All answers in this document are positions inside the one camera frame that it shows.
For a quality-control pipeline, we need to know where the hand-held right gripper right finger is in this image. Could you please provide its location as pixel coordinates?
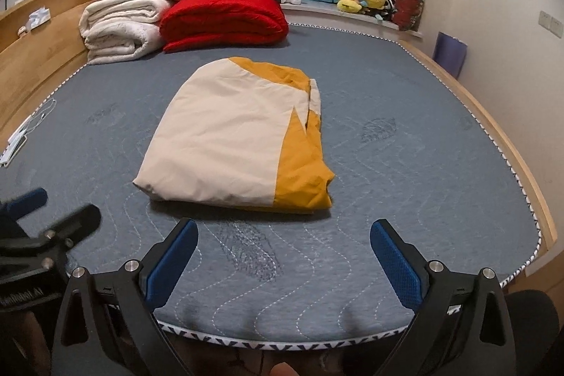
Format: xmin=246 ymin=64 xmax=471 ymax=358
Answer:
xmin=370 ymin=218 xmax=514 ymax=376

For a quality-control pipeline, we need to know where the wooden bed frame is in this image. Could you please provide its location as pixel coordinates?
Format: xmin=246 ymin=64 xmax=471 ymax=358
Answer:
xmin=0 ymin=0 xmax=560 ymax=293

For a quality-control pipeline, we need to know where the white cable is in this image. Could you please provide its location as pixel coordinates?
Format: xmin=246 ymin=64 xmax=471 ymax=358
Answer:
xmin=24 ymin=92 xmax=58 ymax=134

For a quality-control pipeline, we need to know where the person's leg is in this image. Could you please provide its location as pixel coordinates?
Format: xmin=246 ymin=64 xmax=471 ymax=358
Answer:
xmin=502 ymin=290 xmax=562 ymax=376

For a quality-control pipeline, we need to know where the red folded blanket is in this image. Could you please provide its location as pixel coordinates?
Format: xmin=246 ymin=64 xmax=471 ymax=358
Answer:
xmin=159 ymin=0 xmax=290 ymax=53

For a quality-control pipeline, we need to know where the beige and yellow jacket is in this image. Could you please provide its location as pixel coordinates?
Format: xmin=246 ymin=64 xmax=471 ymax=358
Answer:
xmin=132 ymin=56 xmax=336 ymax=215

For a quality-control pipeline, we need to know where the white window sill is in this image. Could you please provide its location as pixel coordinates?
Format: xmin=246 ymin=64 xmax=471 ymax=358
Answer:
xmin=280 ymin=0 xmax=424 ymax=39

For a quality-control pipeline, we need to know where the cream folded blanket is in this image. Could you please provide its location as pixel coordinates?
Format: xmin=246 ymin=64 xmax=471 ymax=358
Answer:
xmin=79 ymin=0 xmax=172 ymax=65

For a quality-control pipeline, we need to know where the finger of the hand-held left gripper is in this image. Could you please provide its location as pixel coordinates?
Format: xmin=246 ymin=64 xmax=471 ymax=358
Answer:
xmin=0 ymin=188 xmax=48 ymax=222
xmin=42 ymin=203 xmax=102 ymax=258

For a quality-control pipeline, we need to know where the tissue box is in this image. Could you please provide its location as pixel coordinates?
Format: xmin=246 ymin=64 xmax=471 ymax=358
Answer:
xmin=26 ymin=7 xmax=51 ymax=29

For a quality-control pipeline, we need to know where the dark red plush cushion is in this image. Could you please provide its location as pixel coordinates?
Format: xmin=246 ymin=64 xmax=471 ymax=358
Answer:
xmin=392 ymin=0 xmax=426 ymax=32

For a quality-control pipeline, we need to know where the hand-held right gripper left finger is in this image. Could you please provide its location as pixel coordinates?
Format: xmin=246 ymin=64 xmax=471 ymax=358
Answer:
xmin=50 ymin=218 xmax=199 ymax=376

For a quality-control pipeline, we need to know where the grey quilted mattress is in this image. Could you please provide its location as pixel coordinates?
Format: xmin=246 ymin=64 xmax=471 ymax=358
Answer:
xmin=0 ymin=24 xmax=544 ymax=352

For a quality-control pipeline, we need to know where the purple folder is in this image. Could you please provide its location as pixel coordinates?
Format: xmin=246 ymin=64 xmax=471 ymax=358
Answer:
xmin=433 ymin=31 xmax=468 ymax=79

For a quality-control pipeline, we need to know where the white wall switch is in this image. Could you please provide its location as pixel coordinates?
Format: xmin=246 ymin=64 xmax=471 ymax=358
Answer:
xmin=540 ymin=11 xmax=562 ymax=38

